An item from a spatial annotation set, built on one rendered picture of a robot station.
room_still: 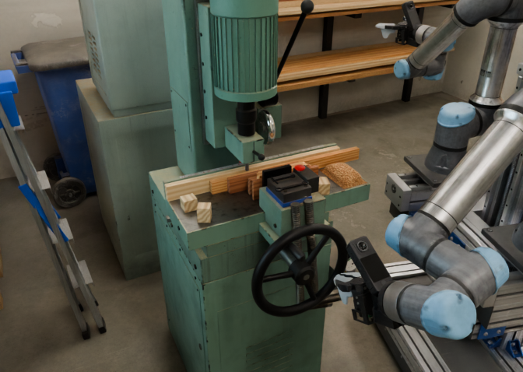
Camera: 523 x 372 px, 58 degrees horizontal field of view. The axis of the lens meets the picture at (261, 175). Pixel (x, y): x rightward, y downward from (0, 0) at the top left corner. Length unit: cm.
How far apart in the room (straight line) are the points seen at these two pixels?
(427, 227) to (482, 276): 13
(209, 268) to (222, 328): 25
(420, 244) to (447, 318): 17
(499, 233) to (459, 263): 66
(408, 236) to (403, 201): 84
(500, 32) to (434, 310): 117
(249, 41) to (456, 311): 77
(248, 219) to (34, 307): 149
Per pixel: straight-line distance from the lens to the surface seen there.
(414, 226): 95
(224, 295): 145
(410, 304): 86
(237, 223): 131
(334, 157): 159
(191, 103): 150
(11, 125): 180
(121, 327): 233
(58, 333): 240
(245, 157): 136
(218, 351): 160
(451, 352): 200
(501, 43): 180
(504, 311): 154
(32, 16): 345
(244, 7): 120
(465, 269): 89
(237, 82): 125
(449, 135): 177
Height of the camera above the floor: 163
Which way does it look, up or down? 29 degrees down
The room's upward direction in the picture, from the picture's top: straight up
